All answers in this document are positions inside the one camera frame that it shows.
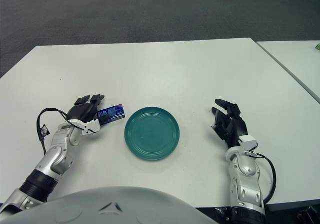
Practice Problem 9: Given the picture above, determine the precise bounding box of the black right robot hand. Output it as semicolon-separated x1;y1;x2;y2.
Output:
211;98;258;152

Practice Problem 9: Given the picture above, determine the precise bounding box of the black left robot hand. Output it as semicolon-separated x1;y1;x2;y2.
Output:
65;93;106;136

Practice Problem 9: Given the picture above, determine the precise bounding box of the blue gum pack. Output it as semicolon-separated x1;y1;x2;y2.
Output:
96;103;126;125

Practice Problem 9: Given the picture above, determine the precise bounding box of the teal round plate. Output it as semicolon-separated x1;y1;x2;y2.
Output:
123;106;181;161

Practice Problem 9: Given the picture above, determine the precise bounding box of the adjacent white table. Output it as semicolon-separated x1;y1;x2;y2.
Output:
256;40;320;104

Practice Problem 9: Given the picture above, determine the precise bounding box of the grey robot torso shell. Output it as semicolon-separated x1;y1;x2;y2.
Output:
0;186;213;224

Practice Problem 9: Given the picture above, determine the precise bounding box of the dark equipment under table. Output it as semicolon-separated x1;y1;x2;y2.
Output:
297;205;320;224

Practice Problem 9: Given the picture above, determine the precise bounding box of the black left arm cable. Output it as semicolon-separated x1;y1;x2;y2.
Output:
36;107;86;156

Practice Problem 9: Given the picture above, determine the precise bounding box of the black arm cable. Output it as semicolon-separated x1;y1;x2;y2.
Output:
247;152;277;204
36;107;86;156

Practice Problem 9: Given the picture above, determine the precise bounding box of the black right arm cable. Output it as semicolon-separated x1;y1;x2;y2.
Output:
247;152;277;204

